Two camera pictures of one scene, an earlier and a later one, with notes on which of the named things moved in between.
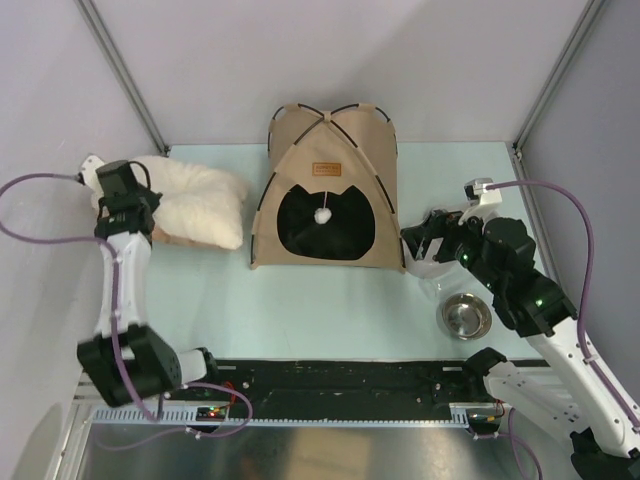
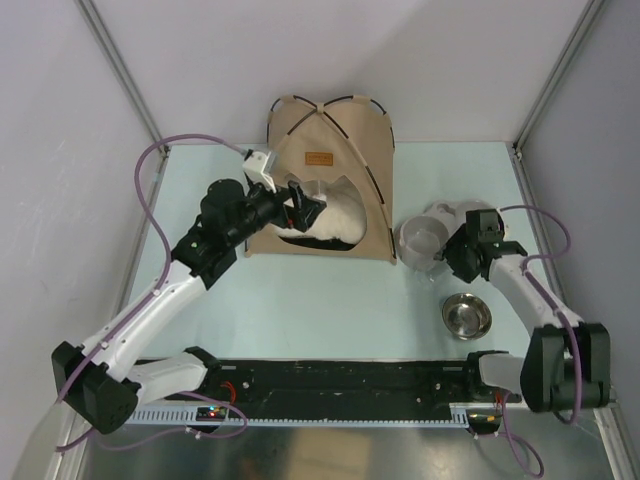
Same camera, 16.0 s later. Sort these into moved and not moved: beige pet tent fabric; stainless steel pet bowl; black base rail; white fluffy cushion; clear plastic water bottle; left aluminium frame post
Moved: white fluffy cushion; clear plastic water bottle; beige pet tent fabric
Not moved: black base rail; stainless steel pet bowl; left aluminium frame post
